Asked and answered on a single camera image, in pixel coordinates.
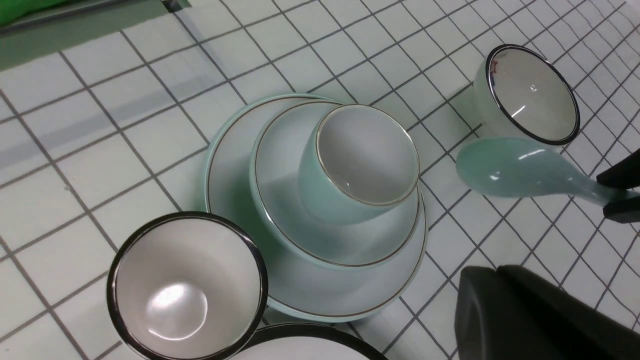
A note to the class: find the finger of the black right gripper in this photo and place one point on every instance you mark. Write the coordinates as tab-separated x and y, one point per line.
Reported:
624	175
625	211

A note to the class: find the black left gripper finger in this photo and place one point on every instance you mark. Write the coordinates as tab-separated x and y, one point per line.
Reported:
511	313

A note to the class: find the light blue ceramic spoon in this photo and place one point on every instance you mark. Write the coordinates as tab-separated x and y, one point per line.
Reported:
518	167

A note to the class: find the light blue cup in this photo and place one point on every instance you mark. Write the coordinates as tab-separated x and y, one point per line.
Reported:
357	164

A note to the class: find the light blue bowl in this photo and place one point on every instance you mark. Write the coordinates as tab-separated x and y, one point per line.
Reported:
276	157

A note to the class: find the white bowl black rim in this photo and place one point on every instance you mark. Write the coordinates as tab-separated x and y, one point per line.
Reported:
518	93

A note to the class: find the light blue plate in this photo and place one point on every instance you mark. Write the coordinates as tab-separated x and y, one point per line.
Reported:
308	289

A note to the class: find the white plate black rim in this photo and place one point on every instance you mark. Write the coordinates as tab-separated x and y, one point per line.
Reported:
306	341

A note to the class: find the white cup with bicycle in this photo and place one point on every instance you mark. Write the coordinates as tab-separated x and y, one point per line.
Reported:
187	286

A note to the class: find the green backdrop cloth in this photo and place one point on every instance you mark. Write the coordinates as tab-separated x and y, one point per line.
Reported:
12	11

